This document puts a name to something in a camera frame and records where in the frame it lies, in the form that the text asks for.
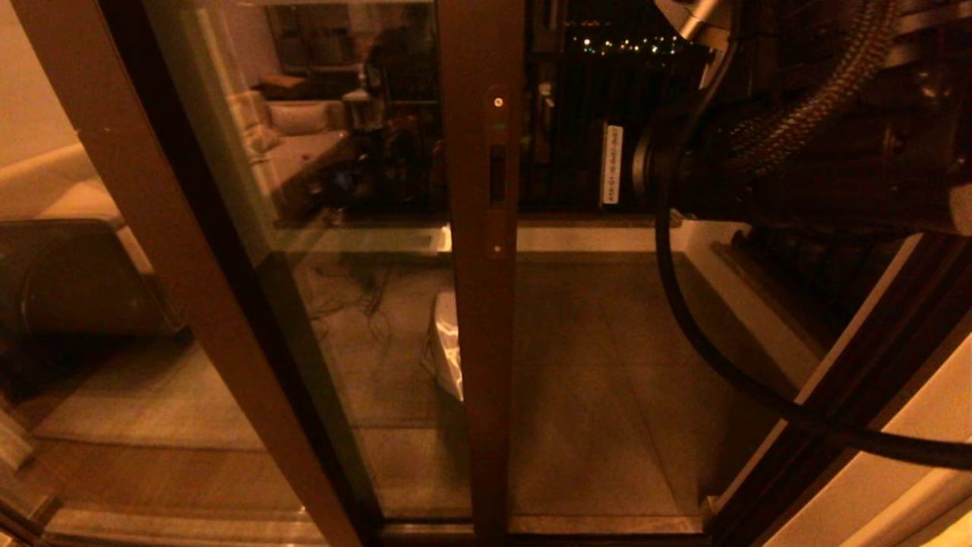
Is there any brown framed sliding glass door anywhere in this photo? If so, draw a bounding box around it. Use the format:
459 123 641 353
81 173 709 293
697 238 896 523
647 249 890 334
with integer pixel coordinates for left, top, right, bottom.
140 0 528 542

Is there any dark front-load washing machine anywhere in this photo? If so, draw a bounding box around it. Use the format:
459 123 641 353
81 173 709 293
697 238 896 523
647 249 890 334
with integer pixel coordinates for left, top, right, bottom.
0 219 187 339

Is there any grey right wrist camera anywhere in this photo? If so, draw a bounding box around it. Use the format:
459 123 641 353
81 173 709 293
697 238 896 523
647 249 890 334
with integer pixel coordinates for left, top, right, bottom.
655 0 735 44

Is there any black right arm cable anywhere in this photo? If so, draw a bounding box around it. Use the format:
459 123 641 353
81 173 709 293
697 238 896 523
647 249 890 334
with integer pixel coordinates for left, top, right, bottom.
653 30 972 470

